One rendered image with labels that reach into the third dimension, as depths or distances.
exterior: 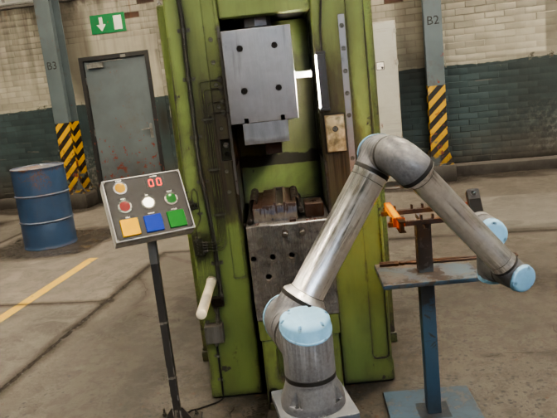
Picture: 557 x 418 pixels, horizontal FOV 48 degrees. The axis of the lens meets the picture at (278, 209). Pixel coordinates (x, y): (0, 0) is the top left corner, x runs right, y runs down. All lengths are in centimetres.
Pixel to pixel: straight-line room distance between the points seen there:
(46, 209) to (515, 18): 615
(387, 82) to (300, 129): 487
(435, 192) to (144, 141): 778
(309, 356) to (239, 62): 143
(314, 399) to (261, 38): 157
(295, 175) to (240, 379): 108
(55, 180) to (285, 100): 471
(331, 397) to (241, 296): 133
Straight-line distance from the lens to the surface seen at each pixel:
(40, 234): 723
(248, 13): 293
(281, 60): 278
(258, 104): 278
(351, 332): 318
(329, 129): 291
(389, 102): 808
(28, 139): 1022
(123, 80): 948
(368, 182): 194
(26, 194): 719
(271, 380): 305
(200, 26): 294
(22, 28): 1015
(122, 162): 961
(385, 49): 808
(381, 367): 328
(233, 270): 306
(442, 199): 192
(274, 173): 329
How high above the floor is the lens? 154
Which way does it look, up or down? 12 degrees down
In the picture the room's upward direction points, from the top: 6 degrees counter-clockwise
